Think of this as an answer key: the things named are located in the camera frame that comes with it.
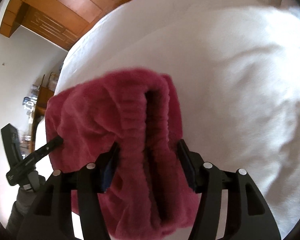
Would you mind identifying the grey sleeved forearm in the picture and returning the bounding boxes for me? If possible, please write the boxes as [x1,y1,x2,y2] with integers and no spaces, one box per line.
[6,187,37,239]

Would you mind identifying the white bed sheet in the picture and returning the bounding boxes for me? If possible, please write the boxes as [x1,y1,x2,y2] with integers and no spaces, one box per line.
[56,0,300,237]

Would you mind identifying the crimson fleece pants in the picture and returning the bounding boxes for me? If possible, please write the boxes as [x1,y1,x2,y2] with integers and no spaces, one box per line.
[45,68,199,239]

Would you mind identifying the wooden wardrobe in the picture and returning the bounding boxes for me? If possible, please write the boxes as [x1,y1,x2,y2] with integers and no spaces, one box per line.
[0,0,131,50]

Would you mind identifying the cluttered wooden side table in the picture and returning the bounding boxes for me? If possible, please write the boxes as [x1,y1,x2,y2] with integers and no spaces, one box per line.
[20,72,59,155]

